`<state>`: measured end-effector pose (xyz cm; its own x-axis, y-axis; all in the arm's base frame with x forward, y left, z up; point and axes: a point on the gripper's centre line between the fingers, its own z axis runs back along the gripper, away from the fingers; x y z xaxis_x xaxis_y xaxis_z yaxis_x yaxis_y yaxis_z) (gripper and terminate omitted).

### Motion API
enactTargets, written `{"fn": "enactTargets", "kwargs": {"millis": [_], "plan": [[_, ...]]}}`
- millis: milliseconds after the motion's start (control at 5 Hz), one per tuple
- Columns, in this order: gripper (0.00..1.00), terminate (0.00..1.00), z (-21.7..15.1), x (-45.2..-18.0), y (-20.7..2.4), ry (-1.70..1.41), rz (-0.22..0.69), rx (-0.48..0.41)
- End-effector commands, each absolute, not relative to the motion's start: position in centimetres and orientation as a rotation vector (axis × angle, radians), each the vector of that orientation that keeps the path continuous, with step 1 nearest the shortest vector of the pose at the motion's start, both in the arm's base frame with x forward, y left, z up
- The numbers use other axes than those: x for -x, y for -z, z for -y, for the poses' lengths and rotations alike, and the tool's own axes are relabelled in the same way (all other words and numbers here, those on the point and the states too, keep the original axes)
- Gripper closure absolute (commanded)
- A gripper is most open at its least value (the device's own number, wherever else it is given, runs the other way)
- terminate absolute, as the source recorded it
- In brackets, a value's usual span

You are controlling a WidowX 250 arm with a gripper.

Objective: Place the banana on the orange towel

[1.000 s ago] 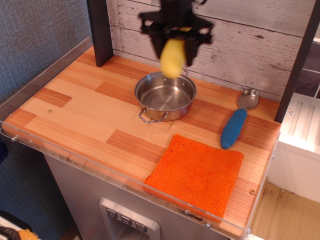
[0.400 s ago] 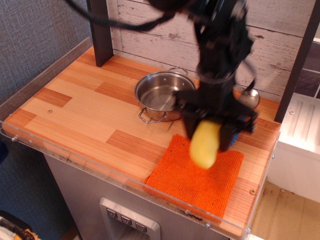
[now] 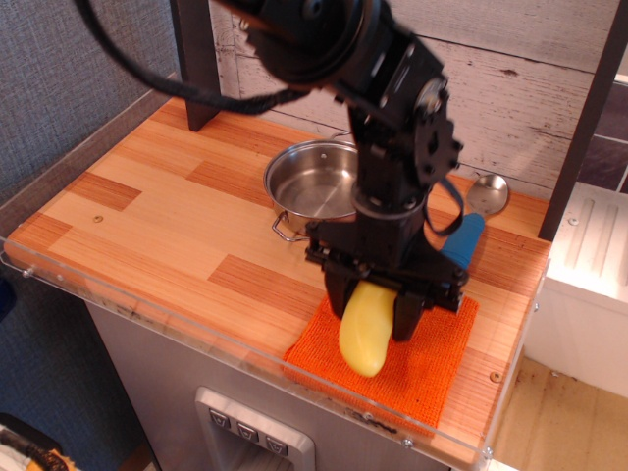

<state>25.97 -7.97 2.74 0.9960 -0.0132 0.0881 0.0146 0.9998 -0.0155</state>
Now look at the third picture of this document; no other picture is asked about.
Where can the small steel pot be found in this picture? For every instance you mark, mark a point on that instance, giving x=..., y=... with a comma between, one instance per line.
x=311, y=181

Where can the clear acrylic guard rail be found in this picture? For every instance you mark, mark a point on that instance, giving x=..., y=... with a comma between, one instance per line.
x=257, y=299

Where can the orange knitted towel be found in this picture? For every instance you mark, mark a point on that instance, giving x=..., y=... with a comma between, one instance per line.
x=415, y=380

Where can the orange object bottom left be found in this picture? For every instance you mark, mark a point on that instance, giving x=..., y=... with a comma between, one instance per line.
x=19, y=453

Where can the dark left vertical post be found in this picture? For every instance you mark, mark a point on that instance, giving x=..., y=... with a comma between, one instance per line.
x=194, y=37

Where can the blue handled metal spoon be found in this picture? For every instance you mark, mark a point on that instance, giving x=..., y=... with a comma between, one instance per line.
x=487, y=196

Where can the dark vertical post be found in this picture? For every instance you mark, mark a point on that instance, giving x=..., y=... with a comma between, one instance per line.
x=194, y=37
x=604, y=76

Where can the grey cabinet with dispenser panel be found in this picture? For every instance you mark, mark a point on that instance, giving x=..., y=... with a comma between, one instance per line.
x=210, y=410

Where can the dark right vertical post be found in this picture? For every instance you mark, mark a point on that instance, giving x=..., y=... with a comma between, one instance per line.
x=604, y=76

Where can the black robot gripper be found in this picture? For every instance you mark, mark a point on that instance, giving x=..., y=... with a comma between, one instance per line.
x=387, y=246

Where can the yellow toy banana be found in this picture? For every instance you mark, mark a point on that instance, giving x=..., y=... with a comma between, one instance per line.
x=366, y=327

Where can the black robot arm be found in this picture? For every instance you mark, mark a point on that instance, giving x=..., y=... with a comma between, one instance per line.
x=395, y=92

